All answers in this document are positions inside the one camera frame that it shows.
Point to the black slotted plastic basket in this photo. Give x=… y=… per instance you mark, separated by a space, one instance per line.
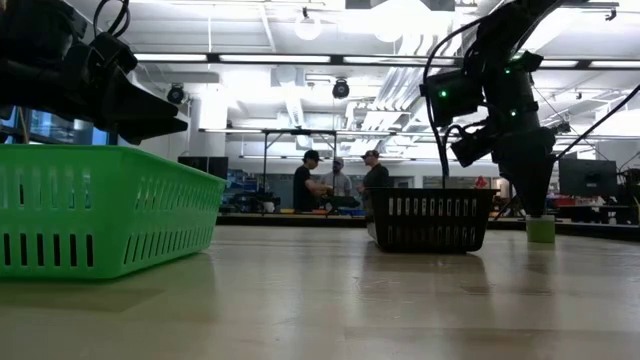
x=430 y=240

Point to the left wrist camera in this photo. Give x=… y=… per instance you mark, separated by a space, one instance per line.
x=112 y=52

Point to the black computer monitor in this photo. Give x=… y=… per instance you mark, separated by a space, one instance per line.
x=587 y=177

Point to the round white ceiling lamp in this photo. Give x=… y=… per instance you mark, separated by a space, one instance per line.
x=307 y=37

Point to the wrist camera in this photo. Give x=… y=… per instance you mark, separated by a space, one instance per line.
x=112 y=52
x=450 y=97

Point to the black ceiling spotlight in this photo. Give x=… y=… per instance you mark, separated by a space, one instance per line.
x=341 y=90
x=176 y=95

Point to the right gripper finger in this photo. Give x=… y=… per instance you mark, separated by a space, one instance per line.
x=530 y=190

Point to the person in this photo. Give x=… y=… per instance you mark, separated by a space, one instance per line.
x=302 y=185
x=341 y=182
x=376 y=177

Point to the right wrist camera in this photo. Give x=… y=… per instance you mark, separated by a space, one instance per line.
x=450 y=97

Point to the overhead LED light bar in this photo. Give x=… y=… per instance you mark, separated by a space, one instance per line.
x=212 y=58

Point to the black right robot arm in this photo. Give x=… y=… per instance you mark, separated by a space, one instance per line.
x=510 y=35

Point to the green slotted plastic basket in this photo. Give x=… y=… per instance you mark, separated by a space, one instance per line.
x=110 y=165

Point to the small green cup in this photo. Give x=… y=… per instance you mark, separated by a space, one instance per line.
x=540 y=230

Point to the black background rig frame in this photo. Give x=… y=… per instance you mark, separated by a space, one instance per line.
x=300 y=132

